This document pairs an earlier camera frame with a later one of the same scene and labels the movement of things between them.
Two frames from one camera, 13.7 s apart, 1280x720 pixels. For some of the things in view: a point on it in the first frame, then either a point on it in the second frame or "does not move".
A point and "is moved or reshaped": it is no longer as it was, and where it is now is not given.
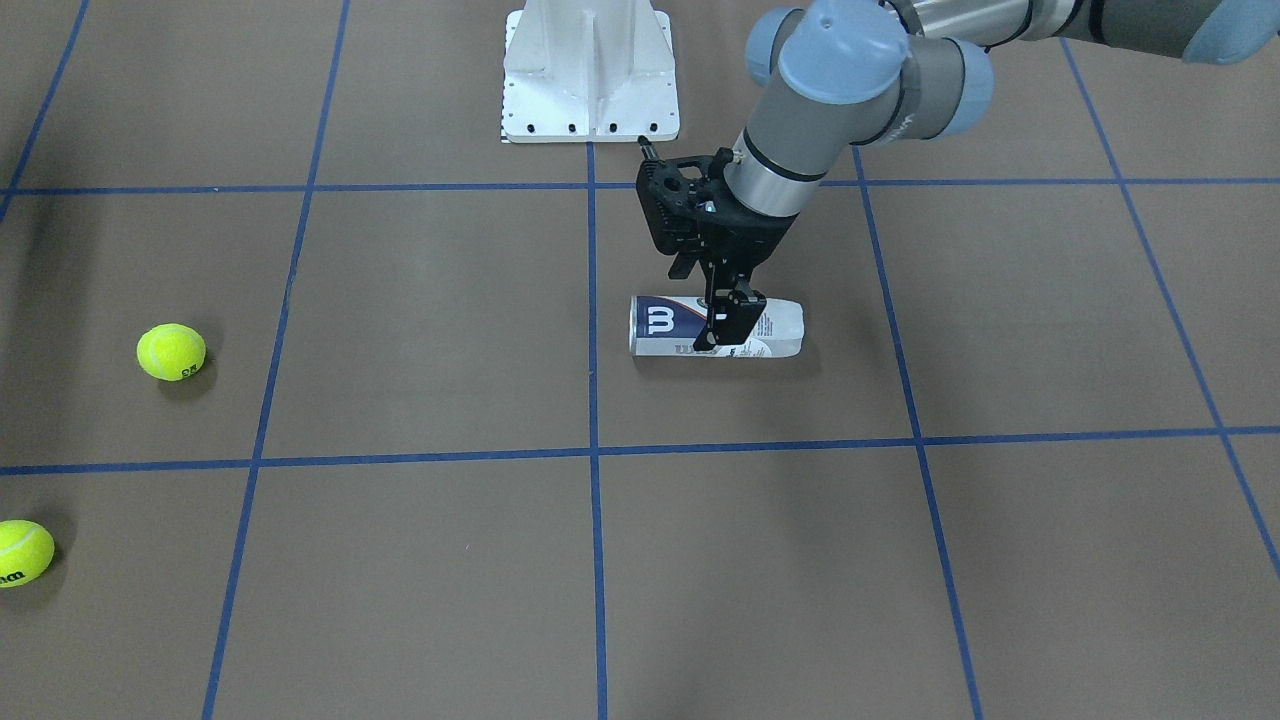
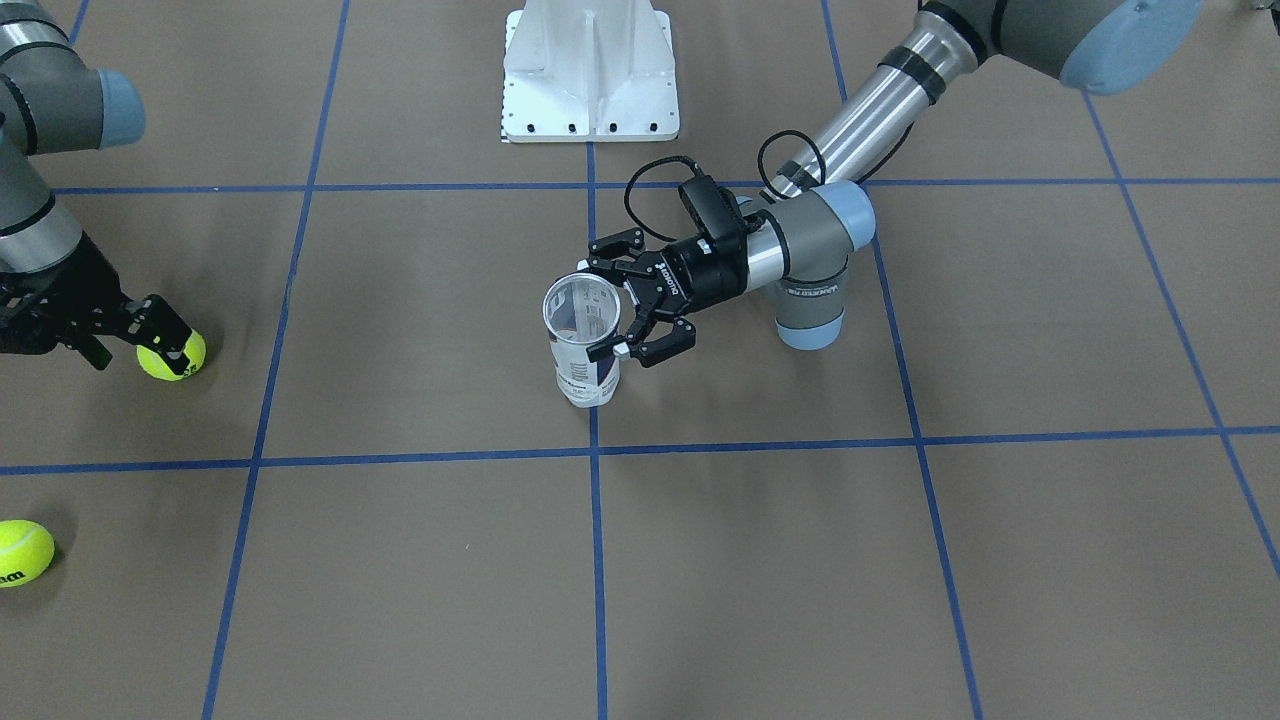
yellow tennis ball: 171,352 does not move
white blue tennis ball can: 671,326 is moved or reshaped
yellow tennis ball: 26,550 does not move
